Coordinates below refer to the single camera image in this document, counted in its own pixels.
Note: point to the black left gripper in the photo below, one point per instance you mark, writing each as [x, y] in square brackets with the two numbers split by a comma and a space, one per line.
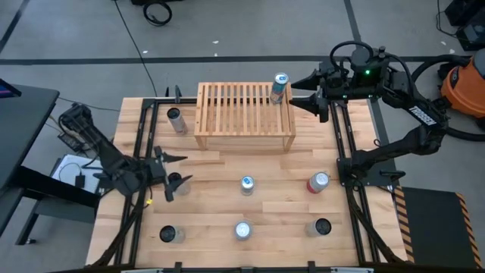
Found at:
[155, 172]

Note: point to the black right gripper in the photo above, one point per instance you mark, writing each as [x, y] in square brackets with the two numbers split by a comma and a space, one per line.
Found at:
[335, 87]

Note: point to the silver can with black lid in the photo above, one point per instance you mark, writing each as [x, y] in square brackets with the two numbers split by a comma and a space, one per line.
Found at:
[170, 234]
[178, 123]
[183, 188]
[320, 226]

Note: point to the blue energy drink can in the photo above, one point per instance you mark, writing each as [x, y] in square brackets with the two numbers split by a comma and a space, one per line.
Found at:
[247, 184]
[278, 89]

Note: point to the red and white soda can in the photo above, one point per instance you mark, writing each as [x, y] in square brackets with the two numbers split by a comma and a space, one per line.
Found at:
[318, 181]

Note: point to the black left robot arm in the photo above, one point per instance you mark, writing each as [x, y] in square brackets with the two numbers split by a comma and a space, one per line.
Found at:
[102, 151]

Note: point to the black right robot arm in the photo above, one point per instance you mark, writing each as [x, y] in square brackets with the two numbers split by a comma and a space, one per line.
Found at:
[422, 115]

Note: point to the wooden slatted shelf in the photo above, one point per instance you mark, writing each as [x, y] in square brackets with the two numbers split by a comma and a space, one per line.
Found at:
[235, 113]

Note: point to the small black plug adapter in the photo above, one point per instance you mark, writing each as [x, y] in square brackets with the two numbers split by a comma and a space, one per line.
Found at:
[80, 181]

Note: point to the white flat box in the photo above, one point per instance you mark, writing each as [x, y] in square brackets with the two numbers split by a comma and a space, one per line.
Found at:
[67, 178]

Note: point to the black power brick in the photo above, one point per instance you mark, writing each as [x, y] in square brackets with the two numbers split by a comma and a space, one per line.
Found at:
[68, 143]

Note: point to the orange shop vacuum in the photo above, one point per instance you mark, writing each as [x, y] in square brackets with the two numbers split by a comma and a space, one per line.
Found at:
[466, 134]
[462, 91]

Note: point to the black desk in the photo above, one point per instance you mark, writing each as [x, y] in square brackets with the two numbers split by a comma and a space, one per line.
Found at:
[9, 151]

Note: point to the black equipment case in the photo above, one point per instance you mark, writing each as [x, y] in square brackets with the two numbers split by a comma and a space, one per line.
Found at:
[466, 9]
[473, 38]

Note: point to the black hazard-striped floor mat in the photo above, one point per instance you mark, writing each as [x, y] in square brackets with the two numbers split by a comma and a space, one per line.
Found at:
[435, 227]

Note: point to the blue lit screen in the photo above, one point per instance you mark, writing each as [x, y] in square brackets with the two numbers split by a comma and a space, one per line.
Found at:
[5, 91]

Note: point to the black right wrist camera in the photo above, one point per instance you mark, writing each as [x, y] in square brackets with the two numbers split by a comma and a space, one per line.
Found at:
[367, 64]

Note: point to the black aluminium table frame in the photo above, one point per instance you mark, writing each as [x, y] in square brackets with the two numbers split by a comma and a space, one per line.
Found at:
[182, 100]

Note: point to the white edge bracket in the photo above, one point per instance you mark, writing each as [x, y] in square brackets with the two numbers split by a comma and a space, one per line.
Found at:
[142, 271]
[352, 270]

